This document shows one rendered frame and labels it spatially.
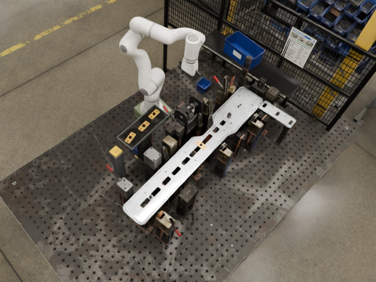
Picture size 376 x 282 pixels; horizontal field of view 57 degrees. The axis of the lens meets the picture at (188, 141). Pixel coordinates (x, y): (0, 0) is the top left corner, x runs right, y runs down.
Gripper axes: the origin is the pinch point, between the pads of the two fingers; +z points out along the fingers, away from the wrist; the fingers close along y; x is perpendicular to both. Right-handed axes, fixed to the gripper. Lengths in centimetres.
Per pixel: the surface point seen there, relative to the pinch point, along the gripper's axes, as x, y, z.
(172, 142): -27.5, 11.3, 36.7
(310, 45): 90, 43, 7
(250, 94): 52, 25, 45
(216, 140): -1, 31, 45
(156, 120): -24.8, -5.1, 28.7
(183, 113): -9.6, 6.0, 25.9
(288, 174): 31, 85, 75
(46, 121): -45, -144, 145
